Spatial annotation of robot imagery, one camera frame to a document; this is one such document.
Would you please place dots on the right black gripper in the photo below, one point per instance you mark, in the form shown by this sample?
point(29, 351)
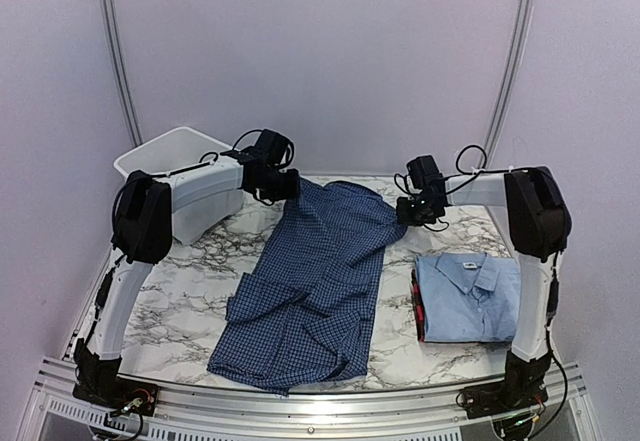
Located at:
point(404, 219)

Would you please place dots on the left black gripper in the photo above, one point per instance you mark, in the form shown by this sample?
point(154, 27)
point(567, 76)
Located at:
point(290, 192)

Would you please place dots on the dark blue checked shirt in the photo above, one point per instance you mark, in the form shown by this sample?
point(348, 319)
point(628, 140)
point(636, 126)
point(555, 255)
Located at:
point(306, 312)

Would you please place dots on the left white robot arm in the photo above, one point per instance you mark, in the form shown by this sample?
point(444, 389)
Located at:
point(142, 236)

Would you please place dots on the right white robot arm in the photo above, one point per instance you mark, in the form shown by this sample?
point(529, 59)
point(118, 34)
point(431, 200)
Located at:
point(539, 223)

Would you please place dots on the white plastic bin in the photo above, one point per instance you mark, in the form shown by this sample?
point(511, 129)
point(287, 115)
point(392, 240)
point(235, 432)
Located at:
point(205, 183)

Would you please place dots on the light blue folded shirt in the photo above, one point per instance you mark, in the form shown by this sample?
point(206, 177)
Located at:
point(468, 297)

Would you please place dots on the red black plaid folded shirt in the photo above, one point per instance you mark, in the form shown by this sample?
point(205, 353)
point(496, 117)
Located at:
point(418, 308)

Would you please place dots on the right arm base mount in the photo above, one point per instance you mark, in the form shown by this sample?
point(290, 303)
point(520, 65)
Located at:
point(523, 386)

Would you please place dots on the right corner wall post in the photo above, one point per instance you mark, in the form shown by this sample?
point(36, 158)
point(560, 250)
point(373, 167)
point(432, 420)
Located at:
point(515, 53)

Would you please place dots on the aluminium front frame rail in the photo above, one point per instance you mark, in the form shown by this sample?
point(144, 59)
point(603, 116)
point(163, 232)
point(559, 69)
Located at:
point(185, 412)

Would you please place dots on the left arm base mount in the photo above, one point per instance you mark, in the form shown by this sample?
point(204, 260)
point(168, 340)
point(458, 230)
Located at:
point(98, 382)

